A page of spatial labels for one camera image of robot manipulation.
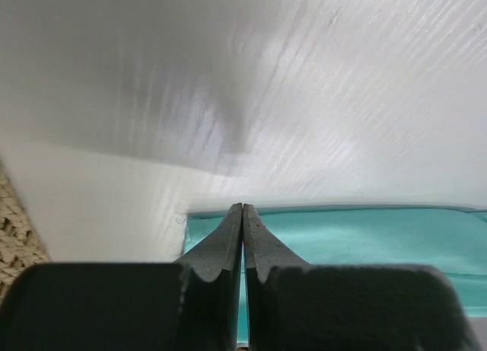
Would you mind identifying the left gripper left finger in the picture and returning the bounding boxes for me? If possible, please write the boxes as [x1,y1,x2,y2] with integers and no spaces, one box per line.
[1,203,243,350]

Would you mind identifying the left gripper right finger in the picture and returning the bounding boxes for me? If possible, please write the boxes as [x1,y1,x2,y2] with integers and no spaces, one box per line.
[243,204,480,350]

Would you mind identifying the teal t shirt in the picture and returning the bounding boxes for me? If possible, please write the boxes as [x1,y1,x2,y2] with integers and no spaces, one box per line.
[184,209,486,341]

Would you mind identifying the wicker laundry basket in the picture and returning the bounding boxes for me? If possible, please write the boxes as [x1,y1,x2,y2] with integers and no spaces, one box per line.
[0,164,51,301]

